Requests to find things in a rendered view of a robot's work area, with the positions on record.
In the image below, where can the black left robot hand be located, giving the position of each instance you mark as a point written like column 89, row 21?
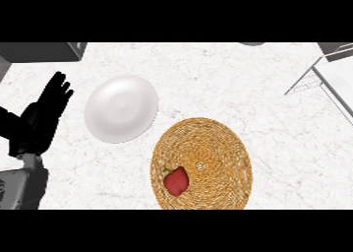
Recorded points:
column 40, row 116

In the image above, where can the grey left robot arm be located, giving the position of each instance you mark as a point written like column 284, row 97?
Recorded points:
column 17, row 188

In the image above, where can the red tomato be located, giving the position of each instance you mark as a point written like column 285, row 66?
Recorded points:
column 176, row 181

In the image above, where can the round woven straw placemat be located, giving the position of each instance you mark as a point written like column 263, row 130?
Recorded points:
column 201, row 163

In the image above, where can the white oval plate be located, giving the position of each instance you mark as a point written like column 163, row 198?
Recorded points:
column 120, row 108

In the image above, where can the dark grey appliance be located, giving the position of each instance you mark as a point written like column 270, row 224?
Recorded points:
column 31, row 54

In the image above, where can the small grey object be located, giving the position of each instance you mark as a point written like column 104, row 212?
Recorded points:
column 251, row 43

